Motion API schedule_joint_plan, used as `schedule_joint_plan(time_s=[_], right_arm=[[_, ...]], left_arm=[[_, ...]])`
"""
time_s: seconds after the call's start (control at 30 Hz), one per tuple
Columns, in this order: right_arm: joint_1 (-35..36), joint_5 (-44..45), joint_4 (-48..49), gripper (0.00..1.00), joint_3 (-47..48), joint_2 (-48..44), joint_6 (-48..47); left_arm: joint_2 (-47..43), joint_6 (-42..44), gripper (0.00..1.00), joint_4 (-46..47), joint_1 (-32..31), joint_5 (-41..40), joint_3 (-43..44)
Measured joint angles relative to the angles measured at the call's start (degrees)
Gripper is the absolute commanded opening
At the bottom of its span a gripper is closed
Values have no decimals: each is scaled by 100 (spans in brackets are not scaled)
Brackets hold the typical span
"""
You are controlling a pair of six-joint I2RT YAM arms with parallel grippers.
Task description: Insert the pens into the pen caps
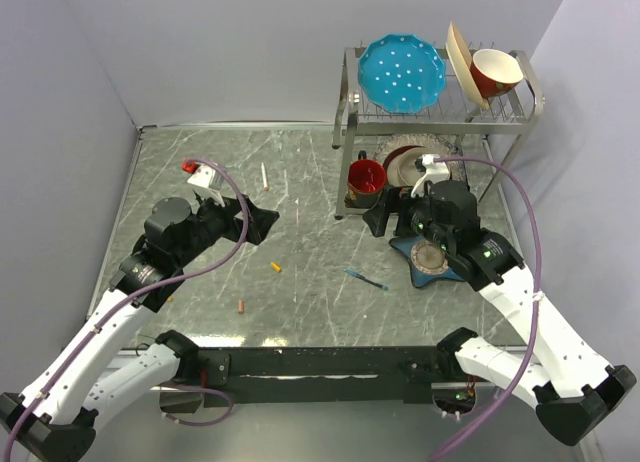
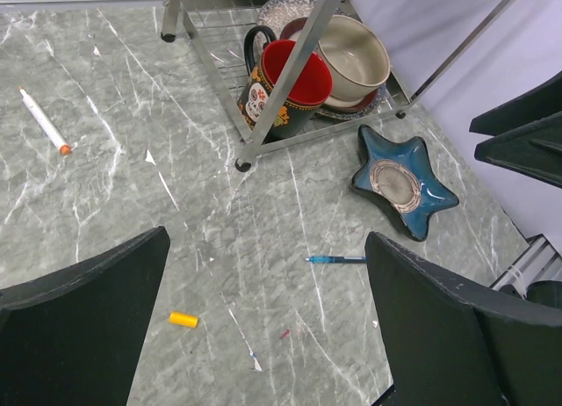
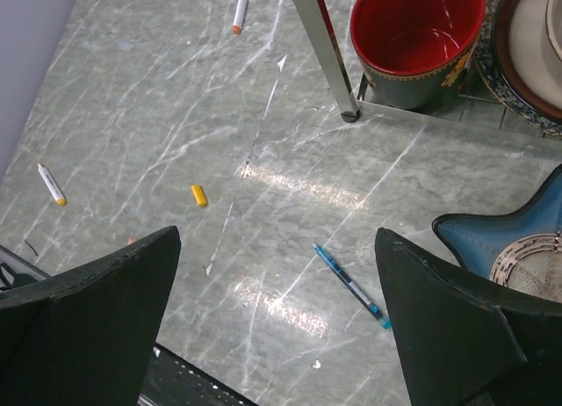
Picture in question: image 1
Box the red white bowl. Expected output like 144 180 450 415
470 49 524 99

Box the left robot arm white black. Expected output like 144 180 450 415
1 197 279 461

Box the blue polka dot plate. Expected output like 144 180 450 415
358 34 446 114

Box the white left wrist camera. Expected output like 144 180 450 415
181 158 225 206

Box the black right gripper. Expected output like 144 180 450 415
362 184 453 251

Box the beige bowl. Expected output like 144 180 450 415
387 146 431 188

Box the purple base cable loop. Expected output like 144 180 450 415
158 384 235 428

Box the blue pen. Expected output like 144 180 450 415
344 268 388 291

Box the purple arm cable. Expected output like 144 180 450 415
424 155 543 462
0 156 251 462

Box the glass patterned plate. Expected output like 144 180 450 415
373 134 463 186

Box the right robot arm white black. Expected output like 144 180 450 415
363 180 637 446

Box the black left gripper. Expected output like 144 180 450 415
175 187 278 266

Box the red mug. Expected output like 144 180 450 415
345 150 387 209

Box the metal dish rack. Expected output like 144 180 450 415
332 47 545 220

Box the blue star shaped dish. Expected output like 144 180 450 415
389 236 463 289

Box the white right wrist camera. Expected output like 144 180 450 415
411 154 450 198

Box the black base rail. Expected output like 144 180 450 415
172 346 468 404

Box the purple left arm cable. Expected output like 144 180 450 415
0 156 251 462

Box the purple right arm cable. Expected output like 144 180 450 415
424 155 543 462

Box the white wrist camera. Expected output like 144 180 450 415
181 158 225 206
411 154 450 198

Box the white pen pink tip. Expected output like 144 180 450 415
261 162 270 192

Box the small round patterned saucer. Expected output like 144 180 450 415
410 240 448 276

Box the cream plate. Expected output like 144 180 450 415
445 22 489 110

